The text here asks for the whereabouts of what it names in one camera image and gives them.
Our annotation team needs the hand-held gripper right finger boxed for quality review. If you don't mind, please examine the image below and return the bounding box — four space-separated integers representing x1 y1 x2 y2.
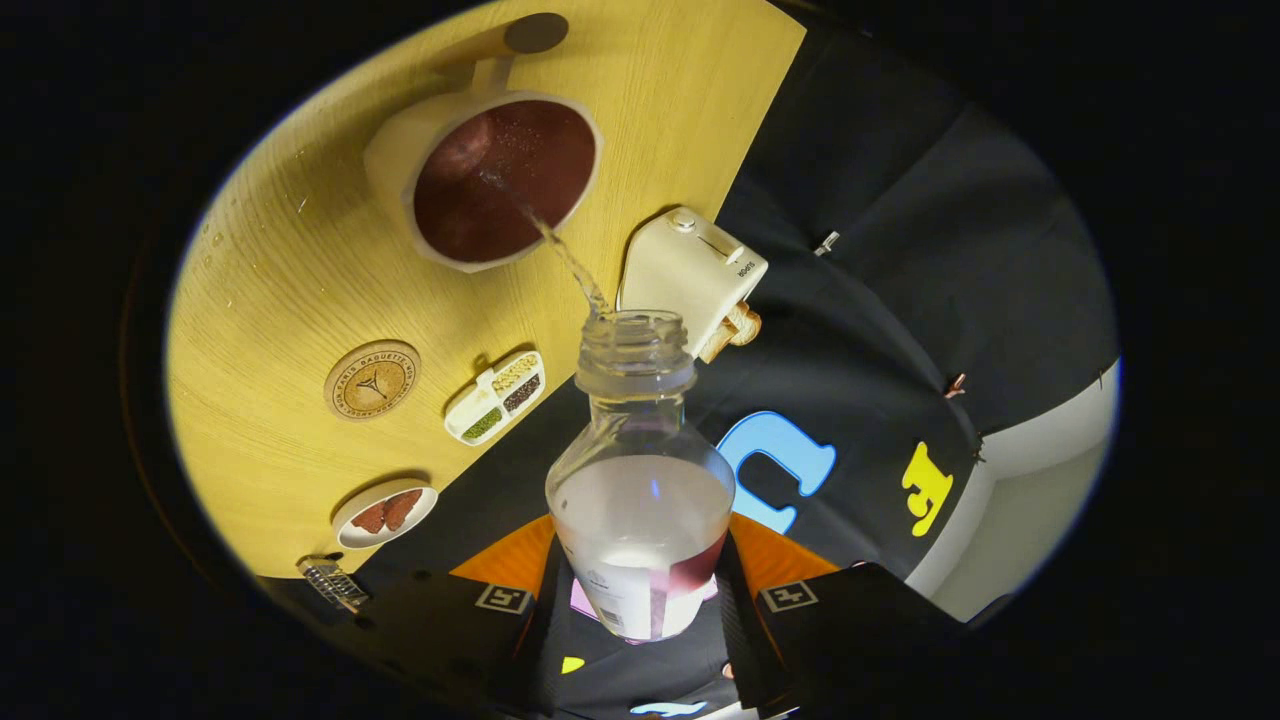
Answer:
715 512 966 716

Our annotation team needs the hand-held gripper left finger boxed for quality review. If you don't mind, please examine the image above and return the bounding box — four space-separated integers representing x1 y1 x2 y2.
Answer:
355 515 571 719

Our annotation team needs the clear plastic juice bottle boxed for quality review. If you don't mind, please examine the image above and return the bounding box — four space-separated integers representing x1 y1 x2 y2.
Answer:
545 310 737 643

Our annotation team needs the round wooden coaster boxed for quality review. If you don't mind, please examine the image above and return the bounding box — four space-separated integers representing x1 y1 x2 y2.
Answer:
323 340 422 422

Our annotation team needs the beige cup with wooden handle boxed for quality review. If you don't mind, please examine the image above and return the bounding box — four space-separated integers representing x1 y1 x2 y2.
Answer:
363 12 604 274

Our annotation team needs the white round plate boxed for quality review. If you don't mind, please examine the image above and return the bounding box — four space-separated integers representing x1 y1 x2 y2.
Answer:
332 478 439 549

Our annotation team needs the white divided spice dish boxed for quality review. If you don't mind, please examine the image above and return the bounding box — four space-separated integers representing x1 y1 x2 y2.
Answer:
444 350 547 446

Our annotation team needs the black backdrop cloth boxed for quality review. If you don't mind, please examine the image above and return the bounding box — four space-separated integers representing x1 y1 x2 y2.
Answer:
355 20 1119 720

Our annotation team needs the cream toaster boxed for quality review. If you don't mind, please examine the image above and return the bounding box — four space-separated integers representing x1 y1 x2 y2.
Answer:
617 207 770 346

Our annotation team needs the wooden table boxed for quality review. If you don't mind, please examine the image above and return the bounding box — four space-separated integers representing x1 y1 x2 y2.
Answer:
165 0 807 581

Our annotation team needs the metal wire utensil holder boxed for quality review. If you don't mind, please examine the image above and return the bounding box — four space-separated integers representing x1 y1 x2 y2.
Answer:
296 555 371 613

